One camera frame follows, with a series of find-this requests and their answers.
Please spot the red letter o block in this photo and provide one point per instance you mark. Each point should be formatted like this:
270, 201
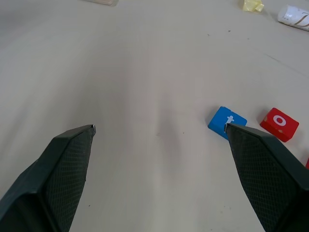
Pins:
280, 123

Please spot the light wooden board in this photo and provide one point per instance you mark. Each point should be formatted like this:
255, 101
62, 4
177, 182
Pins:
103, 1

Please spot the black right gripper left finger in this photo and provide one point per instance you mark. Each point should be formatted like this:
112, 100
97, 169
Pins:
60, 174

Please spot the crumpled yellow paper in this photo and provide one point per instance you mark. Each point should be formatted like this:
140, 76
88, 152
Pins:
251, 4

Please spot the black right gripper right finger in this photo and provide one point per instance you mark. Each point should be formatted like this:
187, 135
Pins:
263, 174

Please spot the blue letter t block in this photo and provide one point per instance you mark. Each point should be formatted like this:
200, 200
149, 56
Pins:
222, 120

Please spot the white printed paper roll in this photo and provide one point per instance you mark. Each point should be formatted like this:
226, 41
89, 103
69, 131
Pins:
294, 15

